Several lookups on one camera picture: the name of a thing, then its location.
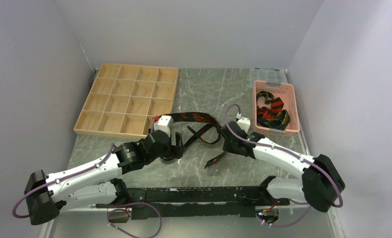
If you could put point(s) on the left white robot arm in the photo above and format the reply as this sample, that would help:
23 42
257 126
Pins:
98 181

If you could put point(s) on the wooden compartment tray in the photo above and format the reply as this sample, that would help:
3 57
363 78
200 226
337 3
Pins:
124 98

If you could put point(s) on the clear plastic organizer box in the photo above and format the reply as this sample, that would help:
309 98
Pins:
268 75

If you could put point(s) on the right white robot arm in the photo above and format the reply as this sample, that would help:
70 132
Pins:
316 181

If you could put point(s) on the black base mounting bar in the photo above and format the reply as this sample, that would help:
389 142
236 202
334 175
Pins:
244 201

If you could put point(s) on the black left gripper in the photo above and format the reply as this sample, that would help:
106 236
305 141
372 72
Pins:
174 151

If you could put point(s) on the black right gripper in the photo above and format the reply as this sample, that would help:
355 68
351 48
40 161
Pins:
227 148

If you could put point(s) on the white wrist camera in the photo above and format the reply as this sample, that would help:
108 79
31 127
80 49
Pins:
243 122
162 123

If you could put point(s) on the pink perforated plastic basket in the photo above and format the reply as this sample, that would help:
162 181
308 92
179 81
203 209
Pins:
286 92

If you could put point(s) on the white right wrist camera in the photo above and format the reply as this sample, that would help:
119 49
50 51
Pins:
243 122

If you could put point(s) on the red striped tie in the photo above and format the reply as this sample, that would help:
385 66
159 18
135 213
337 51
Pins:
270 116

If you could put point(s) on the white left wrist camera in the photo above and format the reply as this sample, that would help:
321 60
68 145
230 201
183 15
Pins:
162 123

